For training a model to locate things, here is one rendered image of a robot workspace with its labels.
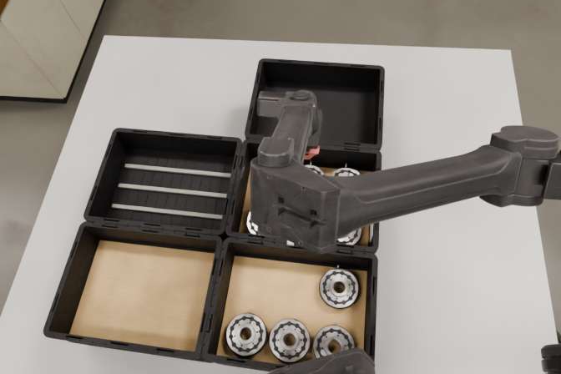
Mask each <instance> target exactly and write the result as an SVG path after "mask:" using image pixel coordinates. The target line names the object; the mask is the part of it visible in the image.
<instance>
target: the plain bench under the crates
mask: <svg viewBox="0 0 561 374"><path fill-rule="evenodd" d="M262 58H276V59H289V60H303V61H316V62H329V63H355V64H369V65H380V66H382V67H383V68H384V69H385V88H384V111H383V135H382V148H381V150H380V152H381V153H382V170H384V169H392V168H396V167H401V166H405V165H409V164H418V163H422V162H427V161H431V160H436V159H444V158H448V157H453V156H457V155H461V154H466V153H469V152H471V151H474V150H475V149H477V148H479V147H480V146H482V145H485V144H490V139H491V135H492V133H497V132H500V129H501V128H502V127H503V126H508V125H523V123H522V118H521V113H520V108H519V102H518V92H517V87H516V82H515V77H514V71H513V62H512V56H511V51H510V50H498V49H475V48H429V47H406V46H383V45H360V44H336V43H290V42H267V41H244V40H220V39H197V38H151V37H128V36H104V39H103V42H102V43H101V46H100V49H99V52H98V55H97V57H96V59H95V62H94V65H93V68H92V71H91V73H90V75H89V78H88V82H87V84H86V87H85V89H84V91H83V96H82V98H81V100H80V103H79V105H78V109H77V111H76V114H75V116H74V119H73V122H72V125H71V127H70V130H69V132H68V136H67V138H66V141H65V143H64V146H63V149H62V152H61V154H60V157H59V159H58V163H57V165H56V168H55V170H54V173H53V177H52V179H51V181H50V184H49V187H48V190H47V193H46V195H45V197H44V200H43V203H42V206H41V209H40V211H39V213H38V218H37V219H36V222H35V225H34V227H33V231H32V234H31V235H30V238H29V241H28V244H27V247H26V250H25V251H24V254H23V258H22V260H21V263H20V266H19V267H18V272H17V274H16V276H15V279H14V282H13V285H12V288H11V290H10V292H9V295H8V298H7V301H6V304H5V306H4V308H3V312H2V314H1V317H0V374H267V373H269V371H259V370H254V369H248V368H242V367H236V366H225V365H221V364H217V363H208V362H202V361H191V360H185V359H179V358H173V357H167V356H156V355H150V354H144V353H138V352H133V351H122V350H116V349H110V348H104V347H98V346H88V345H84V344H78V343H72V342H69V341H64V340H58V339H52V338H48V337H46V336H45V335H44V334H43V328H44V325H45V322H46V320H47V318H48V313H49V311H50V308H51V305H52V304H53V299H54V297H55V294H56V291H57V289H58V285H59V282H60V280H61V277H62V274H63V271H64V268H65V266H66V263H67V260H68V256H69V254H70V251H71V249H72V246H73V242H74V240H75V237H76V234H77V232H78V228H79V226H80V225H81V224H82V223H83V222H85V221H86V220H85V219H84V217H83V213H84V211H85V208H86V206H87V203H88V199H89V196H90V194H91V192H92V189H93V187H94V182H95V180H96V177H97V175H98V172H99V168H100V165H101V163H102V160H103V158H104V154H105V151H106V149H107V146H108V143H109V140H110V137H111V134H112V132H113V131H114V130H115V129H116V128H127V129H147V130H157V131H166V132H176V133H187V134H206V135H216V136H225V137H236V138H239V139H241V140H242V143H243V142H244V140H246V138H245V126H246V121H247V117H248V113H249V108H250V101H251V96H252V92H253V88H254V83H255V76H256V70H257V66H258V62H259V61H260V60H261V59H262ZM375 255H376V256H377V259H378V275H377V321H376V345H375V373H376V374H545V373H547V372H543V370H542V364H541V361H542V360H543V358H542V356H541V349H542V348H543V347H544V346H546V345H551V344H558V338H557V333H556V328H555V323H554V318H553V308H552V302H551V297H550V292H549V287H548V277H547V272H546V266H545V261H544V256H543V247H542V241H541V236H540V230H539V225H538V216H537V211H536V206H534V207H525V206H517V205H510V206H507V207H503V208H500V207H497V206H495V205H490V204H489V203H487V202H485V201H483V200H481V199H480V198H479V196H478V197H475V198H471V199H468V200H462V201H458V202H455V203H451V204H448V205H443V206H439V207H436V208H432V209H429V210H423V211H419V212H417V213H413V214H409V215H404V216H400V217H397V218H393V219H390V220H384V221H381V222H380V228H379V247H378V250H377V252H376V253H375Z"/></svg>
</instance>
